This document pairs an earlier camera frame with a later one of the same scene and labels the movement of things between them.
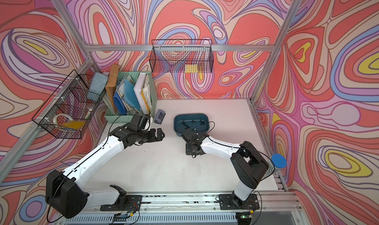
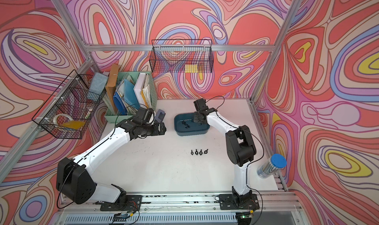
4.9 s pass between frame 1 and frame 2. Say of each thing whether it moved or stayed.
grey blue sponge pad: stayed
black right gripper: moved
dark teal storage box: stayed
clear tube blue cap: stayed
